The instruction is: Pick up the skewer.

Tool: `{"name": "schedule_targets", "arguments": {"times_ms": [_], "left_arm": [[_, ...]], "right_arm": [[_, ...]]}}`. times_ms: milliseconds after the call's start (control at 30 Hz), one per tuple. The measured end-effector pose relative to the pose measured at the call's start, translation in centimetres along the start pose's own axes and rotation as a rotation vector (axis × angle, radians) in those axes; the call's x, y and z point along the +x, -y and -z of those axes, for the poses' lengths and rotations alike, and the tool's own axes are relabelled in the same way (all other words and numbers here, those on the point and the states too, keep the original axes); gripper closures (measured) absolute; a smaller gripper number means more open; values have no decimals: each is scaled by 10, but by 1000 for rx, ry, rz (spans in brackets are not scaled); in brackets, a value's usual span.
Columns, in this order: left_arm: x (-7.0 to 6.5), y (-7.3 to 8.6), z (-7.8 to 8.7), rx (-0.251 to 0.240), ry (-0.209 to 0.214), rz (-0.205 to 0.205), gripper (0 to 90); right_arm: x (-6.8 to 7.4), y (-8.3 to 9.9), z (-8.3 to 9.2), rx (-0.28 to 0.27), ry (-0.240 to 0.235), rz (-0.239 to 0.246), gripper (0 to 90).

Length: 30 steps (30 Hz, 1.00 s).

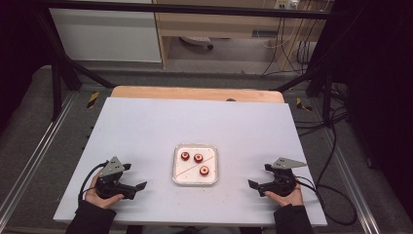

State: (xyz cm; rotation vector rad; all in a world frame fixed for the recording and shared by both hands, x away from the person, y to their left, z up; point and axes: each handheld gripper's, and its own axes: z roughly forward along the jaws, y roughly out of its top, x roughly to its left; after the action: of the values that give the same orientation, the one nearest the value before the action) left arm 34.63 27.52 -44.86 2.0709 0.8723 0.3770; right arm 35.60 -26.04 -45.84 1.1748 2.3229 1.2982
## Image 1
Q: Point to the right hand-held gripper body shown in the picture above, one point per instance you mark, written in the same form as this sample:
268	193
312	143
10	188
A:
282	183

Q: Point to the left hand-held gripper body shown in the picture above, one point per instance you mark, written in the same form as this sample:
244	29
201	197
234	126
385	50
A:
110	187

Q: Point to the square white tray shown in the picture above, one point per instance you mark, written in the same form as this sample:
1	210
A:
191	178

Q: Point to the red hawthorn berry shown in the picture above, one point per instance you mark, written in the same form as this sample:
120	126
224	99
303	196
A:
204	170
184	156
198	158

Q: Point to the thin wooden skewer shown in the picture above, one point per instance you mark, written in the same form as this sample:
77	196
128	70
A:
191	168

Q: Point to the person's left hand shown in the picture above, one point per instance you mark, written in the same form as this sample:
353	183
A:
100	202

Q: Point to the person's right hand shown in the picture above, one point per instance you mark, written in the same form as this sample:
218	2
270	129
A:
290	200

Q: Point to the white board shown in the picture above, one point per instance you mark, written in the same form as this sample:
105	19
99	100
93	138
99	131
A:
146	130

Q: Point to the wooden table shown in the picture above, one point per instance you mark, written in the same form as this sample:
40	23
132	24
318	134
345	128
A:
178	93

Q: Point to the white cabinet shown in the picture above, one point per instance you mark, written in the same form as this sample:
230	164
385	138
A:
107	35

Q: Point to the black curtain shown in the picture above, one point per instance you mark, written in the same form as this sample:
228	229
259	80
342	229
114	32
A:
380	81
16	48

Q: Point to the white chair base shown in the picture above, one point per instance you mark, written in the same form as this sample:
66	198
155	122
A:
196	41

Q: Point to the light wooden desk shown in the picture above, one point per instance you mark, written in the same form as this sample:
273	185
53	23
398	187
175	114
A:
211	24

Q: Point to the white power strip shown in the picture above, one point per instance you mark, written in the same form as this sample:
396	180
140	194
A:
286	4

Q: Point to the aluminium floor rail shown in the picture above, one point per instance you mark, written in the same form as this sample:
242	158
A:
349	182
35	152

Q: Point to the black metal frame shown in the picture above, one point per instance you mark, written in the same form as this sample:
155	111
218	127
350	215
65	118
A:
195	9

